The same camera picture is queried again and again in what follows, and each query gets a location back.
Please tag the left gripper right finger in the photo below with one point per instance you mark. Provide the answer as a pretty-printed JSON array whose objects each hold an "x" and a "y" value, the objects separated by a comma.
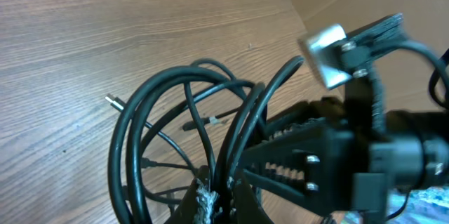
[{"x": 248, "y": 209}]

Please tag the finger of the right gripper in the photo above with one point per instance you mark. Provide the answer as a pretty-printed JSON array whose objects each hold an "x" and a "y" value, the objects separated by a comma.
[
  {"x": 280, "y": 190},
  {"x": 280, "y": 146}
]

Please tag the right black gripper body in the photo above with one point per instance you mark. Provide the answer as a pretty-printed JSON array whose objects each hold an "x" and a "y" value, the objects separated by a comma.
[{"x": 354, "y": 161}]

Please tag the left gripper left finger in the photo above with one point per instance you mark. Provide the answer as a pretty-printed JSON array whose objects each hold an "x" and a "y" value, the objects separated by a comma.
[{"x": 198, "y": 204}]

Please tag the cardboard back panel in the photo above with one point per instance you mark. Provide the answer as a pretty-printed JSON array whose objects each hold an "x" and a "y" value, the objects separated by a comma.
[{"x": 404, "y": 75}]

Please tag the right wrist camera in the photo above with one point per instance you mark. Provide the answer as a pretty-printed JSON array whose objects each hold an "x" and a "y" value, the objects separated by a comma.
[{"x": 334, "y": 54}]

